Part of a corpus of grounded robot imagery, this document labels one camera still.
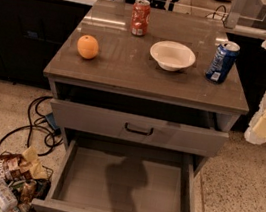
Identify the orange fruit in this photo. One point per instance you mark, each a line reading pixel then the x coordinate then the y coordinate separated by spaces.
pixel 88 47

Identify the grey drawer cabinet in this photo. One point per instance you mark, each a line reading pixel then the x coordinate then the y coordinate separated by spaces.
pixel 125 77

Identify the open middle drawer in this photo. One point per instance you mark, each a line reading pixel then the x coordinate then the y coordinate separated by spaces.
pixel 99 175

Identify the blue soda can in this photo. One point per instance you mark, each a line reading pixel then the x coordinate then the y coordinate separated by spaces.
pixel 223 61

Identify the white bowl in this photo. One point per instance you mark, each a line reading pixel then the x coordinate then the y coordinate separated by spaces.
pixel 172 56

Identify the red soda can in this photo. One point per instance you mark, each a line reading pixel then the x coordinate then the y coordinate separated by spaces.
pixel 140 16

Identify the blue power plug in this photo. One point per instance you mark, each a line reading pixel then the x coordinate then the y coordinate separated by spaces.
pixel 52 124

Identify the brown snack bag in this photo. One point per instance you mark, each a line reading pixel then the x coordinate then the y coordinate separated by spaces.
pixel 24 166

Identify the clear plastic bottle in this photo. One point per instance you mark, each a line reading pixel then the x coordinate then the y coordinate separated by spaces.
pixel 7 199

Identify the black drawer handle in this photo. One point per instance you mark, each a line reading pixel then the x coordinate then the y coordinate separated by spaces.
pixel 147 132

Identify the wire basket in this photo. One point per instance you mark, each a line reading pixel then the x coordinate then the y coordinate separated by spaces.
pixel 21 181

